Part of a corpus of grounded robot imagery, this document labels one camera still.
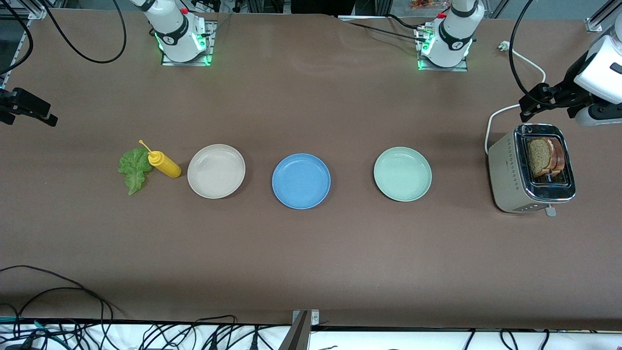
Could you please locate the brown bread slice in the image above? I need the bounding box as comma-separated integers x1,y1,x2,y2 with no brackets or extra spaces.
528,138,553,178
547,138,566,175

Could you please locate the green lettuce leaf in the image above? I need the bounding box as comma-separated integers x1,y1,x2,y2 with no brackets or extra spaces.
117,147,153,196

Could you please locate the yellow mustard squeeze bottle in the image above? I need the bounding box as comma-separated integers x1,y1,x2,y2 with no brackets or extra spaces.
139,140,182,179

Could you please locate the blue round plate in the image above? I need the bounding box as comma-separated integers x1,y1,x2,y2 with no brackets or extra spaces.
272,153,331,210

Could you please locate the pale green round plate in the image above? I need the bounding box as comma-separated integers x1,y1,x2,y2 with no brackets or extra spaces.
373,147,432,202

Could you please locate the beige round plate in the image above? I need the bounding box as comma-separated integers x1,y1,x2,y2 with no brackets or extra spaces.
187,144,246,199

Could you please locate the silver two-slot toaster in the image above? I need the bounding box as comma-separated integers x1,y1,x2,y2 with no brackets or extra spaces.
487,123,577,217

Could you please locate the aluminium frame corner profile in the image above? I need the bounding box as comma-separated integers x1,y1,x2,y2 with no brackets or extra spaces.
585,0,622,33
0,0,65,20

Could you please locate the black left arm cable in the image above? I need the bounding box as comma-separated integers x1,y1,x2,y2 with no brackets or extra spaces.
509,0,552,96

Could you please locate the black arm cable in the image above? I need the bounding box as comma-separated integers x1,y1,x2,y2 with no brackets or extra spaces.
509,0,552,96
41,0,128,64

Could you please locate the white toaster power cable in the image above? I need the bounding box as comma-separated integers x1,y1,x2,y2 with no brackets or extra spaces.
484,41,546,155

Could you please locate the black hanging cable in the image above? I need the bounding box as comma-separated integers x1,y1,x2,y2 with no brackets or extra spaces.
0,0,33,74

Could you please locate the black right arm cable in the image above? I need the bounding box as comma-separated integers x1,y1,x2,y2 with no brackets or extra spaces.
41,0,128,64

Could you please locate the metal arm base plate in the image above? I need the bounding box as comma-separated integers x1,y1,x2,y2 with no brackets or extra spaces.
415,27,470,72
161,19,215,67

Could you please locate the long black table cable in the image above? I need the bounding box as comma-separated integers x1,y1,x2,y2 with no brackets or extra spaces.
0,265,123,319

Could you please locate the black looped cable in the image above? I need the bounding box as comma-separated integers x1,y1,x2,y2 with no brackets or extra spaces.
15,287,106,341

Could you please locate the black base supply cable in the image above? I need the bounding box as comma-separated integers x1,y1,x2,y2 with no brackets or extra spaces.
339,15,429,43

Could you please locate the aluminium profile bracket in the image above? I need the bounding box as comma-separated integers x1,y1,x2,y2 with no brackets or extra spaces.
279,309,320,350

